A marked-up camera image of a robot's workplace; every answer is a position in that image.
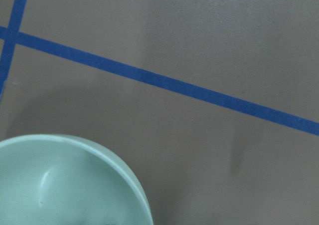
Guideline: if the green bowl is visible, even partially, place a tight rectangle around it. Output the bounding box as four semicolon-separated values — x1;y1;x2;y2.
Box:
0;134;154;225

